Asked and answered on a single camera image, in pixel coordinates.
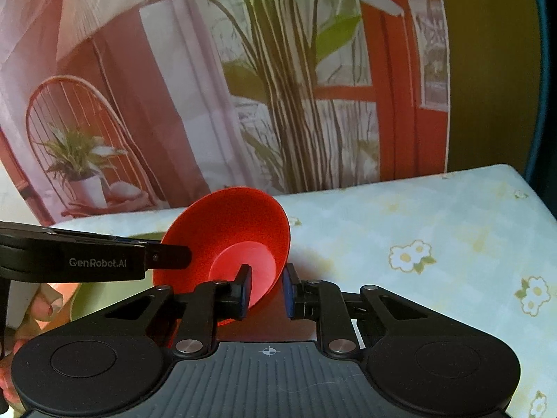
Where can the printed wall backdrop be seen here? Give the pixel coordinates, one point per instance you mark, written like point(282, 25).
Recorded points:
point(196, 96)

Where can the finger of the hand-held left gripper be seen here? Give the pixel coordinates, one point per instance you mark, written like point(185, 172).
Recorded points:
point(170, 257)
point(130, 239)

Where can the red bowl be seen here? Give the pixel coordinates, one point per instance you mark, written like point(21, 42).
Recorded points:
point(243, 226)

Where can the person's left hand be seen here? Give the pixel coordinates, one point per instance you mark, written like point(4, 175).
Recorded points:
point(41, 307)

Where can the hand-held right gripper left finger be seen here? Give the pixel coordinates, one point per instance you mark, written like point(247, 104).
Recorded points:
point(246, 288)

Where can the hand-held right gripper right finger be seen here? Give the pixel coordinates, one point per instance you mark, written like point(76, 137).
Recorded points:
point(287, 292)

